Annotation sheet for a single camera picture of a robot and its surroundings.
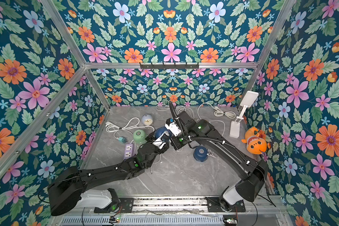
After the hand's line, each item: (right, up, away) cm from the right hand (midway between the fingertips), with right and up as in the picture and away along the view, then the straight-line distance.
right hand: (174, 139), depth 72 cm
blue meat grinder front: (+15, -10, +10) cm, 21 cm away
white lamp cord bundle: (+35, +16, +43) cm, 57 cm away
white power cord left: (-35, +7, +36) cm, 50 cm away
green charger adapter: (-37, -4, +24) cm, 44 cm away
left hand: (-7, +2, +6) cm, 9 cm away
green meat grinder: (-24, -1, +19) cm, 30 cm away
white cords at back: (-9, +22, +47) cm, 53 cm away
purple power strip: (-31, -10, +19) cm, 38 cm away
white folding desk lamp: (+44, +22, +13) cm, 51 cm away
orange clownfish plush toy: (+52, -6, +16) cm, 54 cm away
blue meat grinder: (-8, +4, -1) cm, 9 cm away
